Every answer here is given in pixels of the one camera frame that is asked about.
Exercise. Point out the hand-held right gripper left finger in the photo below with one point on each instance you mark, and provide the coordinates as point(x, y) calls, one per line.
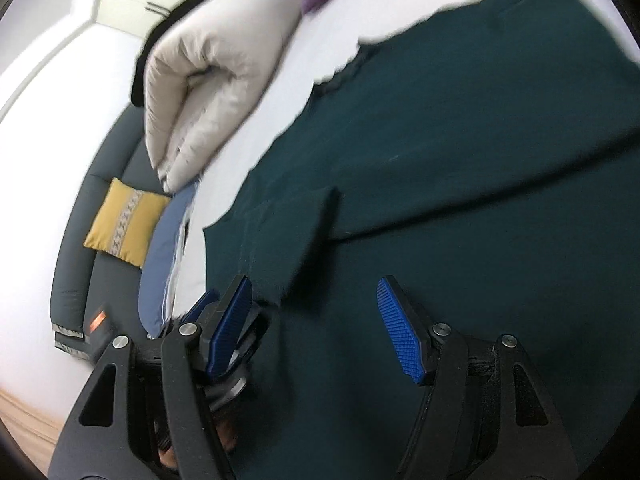
point(229, 332)

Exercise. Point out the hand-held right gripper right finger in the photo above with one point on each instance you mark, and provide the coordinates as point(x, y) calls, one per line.
point(400, 330)

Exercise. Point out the blue pillow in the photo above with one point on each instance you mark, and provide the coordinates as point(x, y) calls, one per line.
point(160, 265)

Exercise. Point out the yellow patterned cushion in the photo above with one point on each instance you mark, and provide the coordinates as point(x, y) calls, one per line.
point(120, 225)

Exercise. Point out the dark green shirt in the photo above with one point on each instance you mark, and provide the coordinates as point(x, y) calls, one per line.
point(450, 185)

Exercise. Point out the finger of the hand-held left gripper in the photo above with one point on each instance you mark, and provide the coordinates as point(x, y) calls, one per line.
point(256, 332)
point(198, 306)

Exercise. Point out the bed with white sheet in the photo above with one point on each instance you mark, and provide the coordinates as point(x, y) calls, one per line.
point(300, 60)

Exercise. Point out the grey sofa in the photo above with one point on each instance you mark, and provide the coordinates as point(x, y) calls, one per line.
point(75, 240)

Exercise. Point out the beige folded duvet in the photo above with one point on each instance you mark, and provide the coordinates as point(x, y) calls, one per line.
point(210, 85)

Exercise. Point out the person's left hand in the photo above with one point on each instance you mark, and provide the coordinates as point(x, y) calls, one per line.
point(167, 452)

